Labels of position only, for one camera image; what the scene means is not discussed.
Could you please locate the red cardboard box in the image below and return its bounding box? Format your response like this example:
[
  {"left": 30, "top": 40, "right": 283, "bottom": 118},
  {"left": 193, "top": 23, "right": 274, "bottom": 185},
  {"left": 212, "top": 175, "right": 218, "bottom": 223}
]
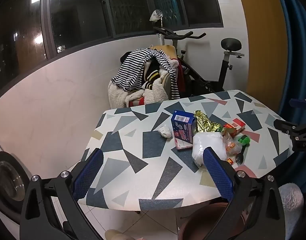
[{"left": 232, "top": 119, "right": 246, "bottom": 133}]

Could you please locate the blue cardboard box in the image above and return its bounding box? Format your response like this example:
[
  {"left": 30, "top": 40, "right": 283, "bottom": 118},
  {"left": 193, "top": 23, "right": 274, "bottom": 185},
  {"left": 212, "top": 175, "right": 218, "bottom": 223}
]
[{"left": 171, "top": 110, "right": 198, "bottom": 142}]

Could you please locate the white plastic bag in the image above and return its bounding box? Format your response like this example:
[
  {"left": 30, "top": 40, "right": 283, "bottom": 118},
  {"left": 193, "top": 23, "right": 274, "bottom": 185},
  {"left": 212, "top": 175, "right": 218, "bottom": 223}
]
[{"left": 192, "top": 132, "right": 227, "bottom": 167}]

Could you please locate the black and white striped shirt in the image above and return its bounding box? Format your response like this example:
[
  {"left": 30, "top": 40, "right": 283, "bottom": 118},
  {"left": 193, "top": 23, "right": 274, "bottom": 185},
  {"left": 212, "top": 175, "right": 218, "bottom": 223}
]
[{"left": 111, "top": 49, "right": 181, "bottom": 101}]

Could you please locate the white fleece garment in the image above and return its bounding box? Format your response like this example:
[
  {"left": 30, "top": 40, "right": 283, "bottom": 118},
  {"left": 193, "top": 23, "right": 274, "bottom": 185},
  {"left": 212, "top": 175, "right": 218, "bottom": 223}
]
[{"left": 107, "top": 70, "right": 170, "bottom": 108}]

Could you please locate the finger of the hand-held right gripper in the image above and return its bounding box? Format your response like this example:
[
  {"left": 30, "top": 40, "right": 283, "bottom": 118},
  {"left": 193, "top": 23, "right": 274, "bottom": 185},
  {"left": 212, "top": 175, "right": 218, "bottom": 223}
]
[
  {"left": 289, "top": 97, "right": 306, "bottom": 109},
  {"left": 273, "top": 119, "right": 306, "bottom": 152}
]

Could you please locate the white tissue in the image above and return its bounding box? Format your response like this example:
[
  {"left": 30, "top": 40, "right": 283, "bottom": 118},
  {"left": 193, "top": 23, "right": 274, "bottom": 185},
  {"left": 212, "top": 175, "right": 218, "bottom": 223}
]
[{"left": 157, "top": 125, "right": 172, "bottom": 139}]

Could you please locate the beige slipper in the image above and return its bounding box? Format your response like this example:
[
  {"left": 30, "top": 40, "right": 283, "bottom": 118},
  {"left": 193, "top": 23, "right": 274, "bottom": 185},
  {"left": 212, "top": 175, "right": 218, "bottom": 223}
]
[{"left": 104, "top": 229, "right": 134, "bottom": 240}]

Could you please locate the washing machine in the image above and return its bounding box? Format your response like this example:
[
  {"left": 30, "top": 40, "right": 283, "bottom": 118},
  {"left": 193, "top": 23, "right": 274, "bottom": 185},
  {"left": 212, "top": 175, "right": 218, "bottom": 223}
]
[{"left": 0, "top": 135, "right": 28, "bottom": 233}]

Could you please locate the wooden chair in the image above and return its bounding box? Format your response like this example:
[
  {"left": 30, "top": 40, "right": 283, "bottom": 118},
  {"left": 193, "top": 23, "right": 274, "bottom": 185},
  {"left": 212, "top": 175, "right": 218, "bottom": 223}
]
[{"left": 152, "top": 44, "right": 178, "bottom": 100}]

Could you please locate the red garment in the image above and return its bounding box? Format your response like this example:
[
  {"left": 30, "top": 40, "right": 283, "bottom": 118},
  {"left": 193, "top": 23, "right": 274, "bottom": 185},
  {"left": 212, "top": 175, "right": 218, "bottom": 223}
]
[{"left": 176, "top": 57, "right": 186, "bottom": 93}]

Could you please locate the green plastic object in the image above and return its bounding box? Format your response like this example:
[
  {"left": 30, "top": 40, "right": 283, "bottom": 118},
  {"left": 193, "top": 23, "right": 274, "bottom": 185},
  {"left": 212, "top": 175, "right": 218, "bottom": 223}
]
[{"left": 237, "top": 134, "right": 251, "bottom": 147}]

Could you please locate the black plastic fork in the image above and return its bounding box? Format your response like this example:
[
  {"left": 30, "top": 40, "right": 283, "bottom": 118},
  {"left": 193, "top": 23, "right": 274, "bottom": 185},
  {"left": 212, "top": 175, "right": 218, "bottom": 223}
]
[{"left": 234, "top": 146, "right": 245, "bottom": 165}]

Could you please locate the wooden door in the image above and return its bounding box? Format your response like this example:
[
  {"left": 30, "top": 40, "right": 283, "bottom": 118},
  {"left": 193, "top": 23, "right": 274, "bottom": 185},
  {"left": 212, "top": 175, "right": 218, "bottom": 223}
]
[{"left": 234, "top": 0, "right": 289, "bottom": 113}]

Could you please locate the brown round bin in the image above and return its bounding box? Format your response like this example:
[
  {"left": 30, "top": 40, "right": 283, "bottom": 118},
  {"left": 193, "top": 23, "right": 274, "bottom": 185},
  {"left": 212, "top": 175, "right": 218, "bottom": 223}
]
[{"left": 177, "top": 202, "right": 246, "bottom": 240}]

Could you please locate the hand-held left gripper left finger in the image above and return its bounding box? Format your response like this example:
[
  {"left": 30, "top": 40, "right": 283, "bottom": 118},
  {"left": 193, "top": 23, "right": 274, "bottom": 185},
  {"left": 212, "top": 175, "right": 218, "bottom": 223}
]
[{"left": 20, "top": 148, "right": 104, "bottom": 240}]

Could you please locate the clear wrapper with orange print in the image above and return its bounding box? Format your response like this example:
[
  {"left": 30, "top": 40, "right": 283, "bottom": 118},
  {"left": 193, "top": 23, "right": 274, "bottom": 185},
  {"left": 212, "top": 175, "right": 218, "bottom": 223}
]
[{"left": 223, "top": 133, "right": 243, "bottom": 157}]

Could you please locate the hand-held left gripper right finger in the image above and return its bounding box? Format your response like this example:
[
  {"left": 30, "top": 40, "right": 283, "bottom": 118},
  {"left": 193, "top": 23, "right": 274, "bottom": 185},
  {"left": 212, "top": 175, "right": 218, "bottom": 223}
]
[{"left": 203, "top": 147, "right": 286, "bottom": 240}]

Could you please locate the dark framed window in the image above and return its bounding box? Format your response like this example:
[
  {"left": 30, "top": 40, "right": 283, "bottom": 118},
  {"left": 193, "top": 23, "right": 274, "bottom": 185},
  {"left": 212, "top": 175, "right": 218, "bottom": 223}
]
[{"left": 0, "top": 0, "right": 224, "bottom": 98}]

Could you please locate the blue curtain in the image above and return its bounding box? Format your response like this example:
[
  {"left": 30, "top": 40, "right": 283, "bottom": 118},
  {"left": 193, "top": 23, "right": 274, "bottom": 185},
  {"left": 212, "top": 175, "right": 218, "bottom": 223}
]
[{"left": 270, "top": 0, "right": 306, "bottom": 189}]

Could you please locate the small hanging white bag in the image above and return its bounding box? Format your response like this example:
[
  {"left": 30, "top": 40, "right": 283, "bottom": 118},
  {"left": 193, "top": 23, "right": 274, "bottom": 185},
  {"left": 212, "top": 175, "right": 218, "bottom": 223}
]
[{"left": 149, "top": 9, "right": 164, "bottom": 22}]

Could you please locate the black garment with yellow stripe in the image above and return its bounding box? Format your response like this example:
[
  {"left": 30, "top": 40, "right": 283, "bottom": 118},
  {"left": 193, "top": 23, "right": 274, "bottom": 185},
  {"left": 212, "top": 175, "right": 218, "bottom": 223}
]
[{"left": 140, "top": 59, "right": 161, "bottom": 90}]

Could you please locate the black exercise bike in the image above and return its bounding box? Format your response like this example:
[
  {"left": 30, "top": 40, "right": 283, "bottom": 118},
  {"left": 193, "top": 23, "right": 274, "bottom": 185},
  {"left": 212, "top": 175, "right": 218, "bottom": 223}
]
[{"left": 153, "top": 26, "right": 245, "bottom": 98}]

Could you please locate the pink packet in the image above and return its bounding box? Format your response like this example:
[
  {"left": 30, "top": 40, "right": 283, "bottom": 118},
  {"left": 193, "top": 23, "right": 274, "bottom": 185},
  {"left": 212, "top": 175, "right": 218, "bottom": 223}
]
[{"left": 175, "top": 139, "right": 194, "bottom": 150}]

